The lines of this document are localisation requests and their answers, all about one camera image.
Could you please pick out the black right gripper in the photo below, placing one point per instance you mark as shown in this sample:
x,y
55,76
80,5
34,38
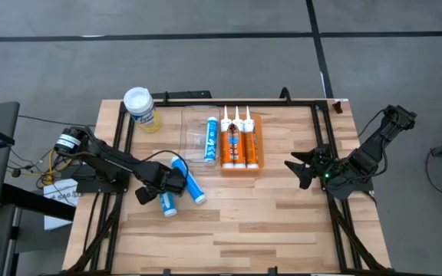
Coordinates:
x,y
326,168

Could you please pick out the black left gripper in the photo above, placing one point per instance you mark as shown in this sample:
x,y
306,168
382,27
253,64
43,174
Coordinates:
x,y
159,176

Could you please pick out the blue silicone tube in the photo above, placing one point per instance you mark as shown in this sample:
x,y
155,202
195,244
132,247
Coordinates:
x,y
195,188
212,142
168,205

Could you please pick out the orange sealant tube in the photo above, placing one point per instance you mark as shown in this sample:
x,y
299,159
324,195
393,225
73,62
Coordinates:
x,y
251,153
226,153

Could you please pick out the brown blue-marked sealant tube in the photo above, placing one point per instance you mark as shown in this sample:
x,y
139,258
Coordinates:
x,y
238,153

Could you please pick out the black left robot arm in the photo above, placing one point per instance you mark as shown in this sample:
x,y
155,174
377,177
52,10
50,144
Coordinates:
x,y
106,161

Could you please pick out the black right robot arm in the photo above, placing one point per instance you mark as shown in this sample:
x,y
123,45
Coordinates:
x,y
374,149

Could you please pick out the yellow Lysol wipes canister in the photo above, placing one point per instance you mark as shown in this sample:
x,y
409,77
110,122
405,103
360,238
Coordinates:
x,y
144,115

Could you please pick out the orange translucent plastic bin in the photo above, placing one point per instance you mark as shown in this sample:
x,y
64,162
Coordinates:
x,y
261,161

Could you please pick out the clear plastic bin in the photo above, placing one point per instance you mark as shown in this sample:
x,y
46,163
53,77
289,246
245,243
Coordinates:
x,y
194,134

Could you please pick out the small black clip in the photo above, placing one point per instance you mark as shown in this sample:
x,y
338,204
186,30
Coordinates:
x,y
337,107

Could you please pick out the black arched hook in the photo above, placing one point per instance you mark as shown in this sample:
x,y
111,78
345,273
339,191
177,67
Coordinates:
x,y
282,94

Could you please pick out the black power strip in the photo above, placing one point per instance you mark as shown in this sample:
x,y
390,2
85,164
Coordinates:
x,y
182,94

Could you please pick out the white printed paper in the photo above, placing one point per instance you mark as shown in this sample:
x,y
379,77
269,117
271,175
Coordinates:
x,y
63,191

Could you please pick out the black desk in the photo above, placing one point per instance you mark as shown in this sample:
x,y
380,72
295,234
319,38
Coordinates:
x,y
33,201

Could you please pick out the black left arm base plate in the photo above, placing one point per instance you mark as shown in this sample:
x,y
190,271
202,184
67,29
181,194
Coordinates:
x,y
102,187

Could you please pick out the black metal table frame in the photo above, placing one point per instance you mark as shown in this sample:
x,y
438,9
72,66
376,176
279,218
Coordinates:
x,y
301,103

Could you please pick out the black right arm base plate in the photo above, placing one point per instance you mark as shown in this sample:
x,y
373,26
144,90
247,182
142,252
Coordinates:
x,y
367,186

